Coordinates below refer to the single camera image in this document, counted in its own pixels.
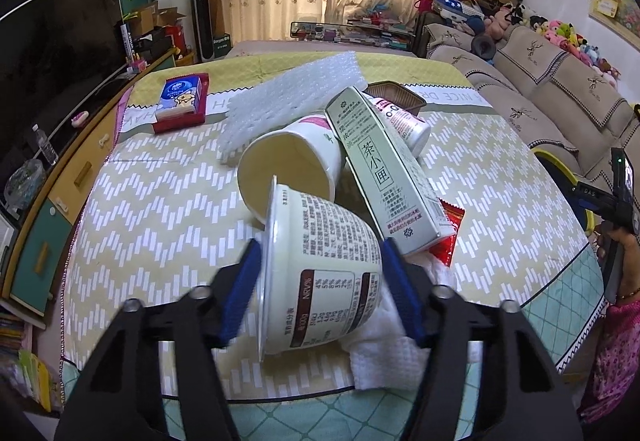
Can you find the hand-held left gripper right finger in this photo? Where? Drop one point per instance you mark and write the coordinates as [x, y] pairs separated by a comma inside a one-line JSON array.
[[400, 293]]

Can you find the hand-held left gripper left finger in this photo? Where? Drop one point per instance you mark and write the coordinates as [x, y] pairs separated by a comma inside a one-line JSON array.
[[244, 293]]

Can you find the white labelled yogurt cup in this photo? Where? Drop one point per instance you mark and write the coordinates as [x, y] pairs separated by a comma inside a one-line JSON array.
[[325, 266]]

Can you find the white bubble wrap sheet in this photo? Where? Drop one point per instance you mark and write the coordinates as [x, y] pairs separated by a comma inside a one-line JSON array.
[[280, 96]]

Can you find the person's right hand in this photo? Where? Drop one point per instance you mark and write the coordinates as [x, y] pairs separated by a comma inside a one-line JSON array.
[[607, 245]]

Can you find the white paper towel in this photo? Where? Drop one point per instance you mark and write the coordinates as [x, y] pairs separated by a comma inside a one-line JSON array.
[[382, 351]]

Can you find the red sachet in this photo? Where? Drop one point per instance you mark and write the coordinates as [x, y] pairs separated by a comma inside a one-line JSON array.
[[451, 221]]

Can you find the yellow patterned tablecloth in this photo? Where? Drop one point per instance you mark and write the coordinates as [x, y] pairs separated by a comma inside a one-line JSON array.
[[165, 221]]

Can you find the green tea carton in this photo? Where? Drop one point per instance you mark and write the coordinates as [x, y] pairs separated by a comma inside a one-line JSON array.
[[380, 171]]

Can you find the beige sofa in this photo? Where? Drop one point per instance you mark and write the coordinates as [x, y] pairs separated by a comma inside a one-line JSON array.
[[540, 86]]

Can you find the cream paper cup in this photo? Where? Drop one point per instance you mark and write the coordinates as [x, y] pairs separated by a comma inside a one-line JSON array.
[[292, 158]]

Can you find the pink floral clothing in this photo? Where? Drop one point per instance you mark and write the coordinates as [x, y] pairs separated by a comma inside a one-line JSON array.
[[615, 356]]

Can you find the white bottle pink label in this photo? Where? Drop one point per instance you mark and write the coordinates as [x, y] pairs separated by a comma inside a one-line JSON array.
[[411, 127]]

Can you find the row of plush toys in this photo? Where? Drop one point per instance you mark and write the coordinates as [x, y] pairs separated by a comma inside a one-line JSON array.
[[560, 33]]

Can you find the red tray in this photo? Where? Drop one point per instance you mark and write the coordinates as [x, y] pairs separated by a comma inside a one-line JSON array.
[[180, 126]]

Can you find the brown woven basket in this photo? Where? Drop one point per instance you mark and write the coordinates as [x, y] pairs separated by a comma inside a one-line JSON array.
[[396, 93]]

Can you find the blue tissue pack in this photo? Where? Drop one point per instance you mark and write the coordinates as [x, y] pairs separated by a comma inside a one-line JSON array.
[[177, 96]]

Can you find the teal and wood television cabinet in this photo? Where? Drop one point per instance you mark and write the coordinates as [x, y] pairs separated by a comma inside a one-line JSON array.
[[31, 266]]

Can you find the pile of books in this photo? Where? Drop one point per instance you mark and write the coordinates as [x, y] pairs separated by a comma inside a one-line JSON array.
[[22, 361]]

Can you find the small pink object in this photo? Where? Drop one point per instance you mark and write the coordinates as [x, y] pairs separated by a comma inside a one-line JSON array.
[[81, 119]]

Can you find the clear water bottle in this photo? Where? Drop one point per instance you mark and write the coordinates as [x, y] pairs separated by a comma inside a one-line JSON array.
[[46, 146]]

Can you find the green paper bag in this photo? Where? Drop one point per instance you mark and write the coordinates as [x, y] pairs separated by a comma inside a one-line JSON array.
[[222, 47]]

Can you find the black tower fan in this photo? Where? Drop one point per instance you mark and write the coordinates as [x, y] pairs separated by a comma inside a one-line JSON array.
[[202, 21]]

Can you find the open cardboard box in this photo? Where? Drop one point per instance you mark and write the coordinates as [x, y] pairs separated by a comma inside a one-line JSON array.
[[155, 18]]

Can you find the black television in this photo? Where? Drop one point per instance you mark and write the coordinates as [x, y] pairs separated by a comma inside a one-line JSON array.
[[50, 46]]

